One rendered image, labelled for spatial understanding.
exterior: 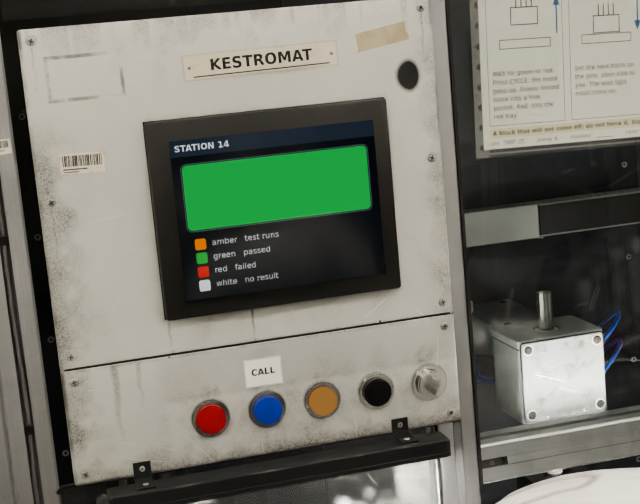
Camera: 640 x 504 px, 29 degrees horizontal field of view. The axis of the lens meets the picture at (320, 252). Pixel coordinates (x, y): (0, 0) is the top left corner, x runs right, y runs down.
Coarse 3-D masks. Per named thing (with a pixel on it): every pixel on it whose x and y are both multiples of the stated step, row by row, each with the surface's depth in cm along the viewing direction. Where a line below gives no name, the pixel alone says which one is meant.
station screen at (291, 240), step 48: (192, 144) 123; (240, 144) 125; (288, 144) 126; (336, 144) 127; (192, 240) 125; (240, 240) 126; (288, 240) 127; (336, 240) 128; (192, 288) 125; (240, 288) 127
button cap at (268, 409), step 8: (264, 400) 130; (272, 400) 130; (256, 408) 130; (264, 408) 130; (272, 408) 131; (280, 408) 131; (256, 416) 130; (264, 416) 130; (272, 416) 131; (280, 416) 131
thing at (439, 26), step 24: (432, 0) 131; (432, 24) 131; (456, 168) 134; (456, 192) 135; (456, 216) 135; (456, 240) 135; (456, 264) 136; (456, 288) 136; (456, 312) 137; (456, 336) 137; (456, 480) 139
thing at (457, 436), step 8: (456, 424) 139; (456, 432) 139; (456, 440) 139; (456, 448) 139; (456, 456) 139; (456, 464) 139; (456, 472) 139; (464, 480) 140; (464, 488) 140; (464, 496) 140
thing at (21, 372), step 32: (0, 64) 121; (0, 96) 121; (0, 128) 122; (0, 160) 122; (0, 192) 123; (0, 224) 123; (0, 256) 123; (0, 288) 124; (32, 288) 125; (0, 320) 124; (32, 320) 125; (0, 352) 125; (32, 352) 125; (0, 384) 125; (32, 384) 126; (32, 416) 127; (32, 448) 127; (32, 480) 128
